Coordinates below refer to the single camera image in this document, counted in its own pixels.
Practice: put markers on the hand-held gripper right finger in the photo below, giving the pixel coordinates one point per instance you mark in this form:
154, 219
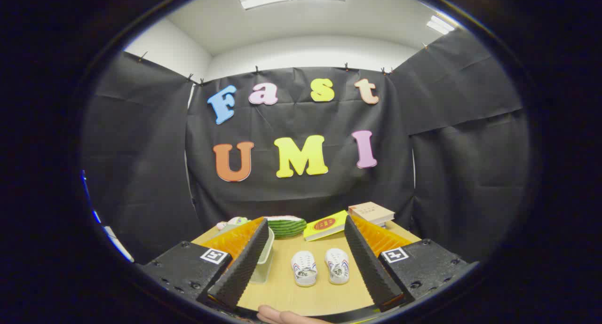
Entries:
369, 267

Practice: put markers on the pink star plush toy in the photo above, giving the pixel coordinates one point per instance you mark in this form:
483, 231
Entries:
235, 220

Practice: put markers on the small ceiling light panel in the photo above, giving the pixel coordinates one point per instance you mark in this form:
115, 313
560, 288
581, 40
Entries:
439, 24

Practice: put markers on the white canvas shoe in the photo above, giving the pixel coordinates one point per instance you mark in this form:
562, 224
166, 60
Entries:
337, 266
304, 267

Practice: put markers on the watermelon slice plush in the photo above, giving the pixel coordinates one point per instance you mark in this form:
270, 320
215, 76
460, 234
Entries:
287, 227

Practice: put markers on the yellow book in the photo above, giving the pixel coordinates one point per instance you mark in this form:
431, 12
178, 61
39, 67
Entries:
324, 225

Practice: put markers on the cream fabric storage box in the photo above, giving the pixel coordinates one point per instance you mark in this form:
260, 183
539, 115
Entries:
262, 267

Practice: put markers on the black backdrop cloth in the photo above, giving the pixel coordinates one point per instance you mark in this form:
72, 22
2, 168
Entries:
301, 192

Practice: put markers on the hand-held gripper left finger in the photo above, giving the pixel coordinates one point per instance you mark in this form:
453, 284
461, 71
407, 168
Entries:
244, 267

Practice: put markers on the tan book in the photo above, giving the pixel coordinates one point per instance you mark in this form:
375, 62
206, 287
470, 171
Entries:
371, 212

